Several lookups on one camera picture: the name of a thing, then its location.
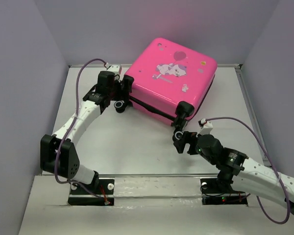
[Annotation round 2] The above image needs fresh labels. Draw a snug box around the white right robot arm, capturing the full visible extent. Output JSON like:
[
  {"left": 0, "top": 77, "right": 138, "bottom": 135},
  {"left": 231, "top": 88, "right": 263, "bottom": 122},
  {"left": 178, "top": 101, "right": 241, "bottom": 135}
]
[{"left": 172, "top": 131, "right": 294, "bottom": 215}]

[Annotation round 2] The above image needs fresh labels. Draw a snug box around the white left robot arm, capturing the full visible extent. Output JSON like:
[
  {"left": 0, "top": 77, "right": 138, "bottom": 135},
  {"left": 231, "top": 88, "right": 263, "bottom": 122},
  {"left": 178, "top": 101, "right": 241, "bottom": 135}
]
[{"left": 40, "top": 70, "right": 122, "bottom": 193}]

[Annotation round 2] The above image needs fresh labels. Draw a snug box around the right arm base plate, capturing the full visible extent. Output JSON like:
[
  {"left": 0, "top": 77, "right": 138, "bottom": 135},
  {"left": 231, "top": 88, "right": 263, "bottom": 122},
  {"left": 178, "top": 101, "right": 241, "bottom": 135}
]
[{"left": 200, "top": 178, "right": 248, "bottom": 206}]

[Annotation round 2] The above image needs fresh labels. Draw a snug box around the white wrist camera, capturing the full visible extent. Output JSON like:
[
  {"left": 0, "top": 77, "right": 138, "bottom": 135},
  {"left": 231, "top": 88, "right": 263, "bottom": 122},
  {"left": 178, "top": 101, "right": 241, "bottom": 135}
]
[
  {"left": 198, "top": 118, "right": 213, "bottom": 136},
  {"left": 104, "top": 63, "right": 122, "bottom": 80}
]

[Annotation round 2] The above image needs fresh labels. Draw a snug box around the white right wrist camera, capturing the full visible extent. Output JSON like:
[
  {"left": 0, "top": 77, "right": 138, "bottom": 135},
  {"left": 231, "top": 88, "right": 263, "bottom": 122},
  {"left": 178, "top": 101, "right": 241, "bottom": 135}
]
[{"left": 198, "top": 118, "right": 213, "bottom": 136}]

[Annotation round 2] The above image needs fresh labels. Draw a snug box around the pink hard-shell suitcase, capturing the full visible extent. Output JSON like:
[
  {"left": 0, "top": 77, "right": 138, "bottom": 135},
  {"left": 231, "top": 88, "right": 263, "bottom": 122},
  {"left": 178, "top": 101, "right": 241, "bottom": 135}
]
[{"left": 114, "top": 38, "right": 218, "bottom": 139}]

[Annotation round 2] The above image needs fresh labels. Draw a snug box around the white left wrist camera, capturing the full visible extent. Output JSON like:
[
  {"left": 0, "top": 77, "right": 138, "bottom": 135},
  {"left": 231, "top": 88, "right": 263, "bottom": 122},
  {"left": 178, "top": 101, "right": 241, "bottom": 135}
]
[{"left": 104, "top": 63, "right": 122, "bottom": 80}]

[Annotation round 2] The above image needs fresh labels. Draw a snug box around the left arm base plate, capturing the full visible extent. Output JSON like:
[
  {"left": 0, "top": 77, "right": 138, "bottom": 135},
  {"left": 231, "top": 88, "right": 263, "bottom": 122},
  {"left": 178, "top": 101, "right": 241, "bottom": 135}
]
[{"left": 67, "top": 178, "right": 115, "bottom": 206}]

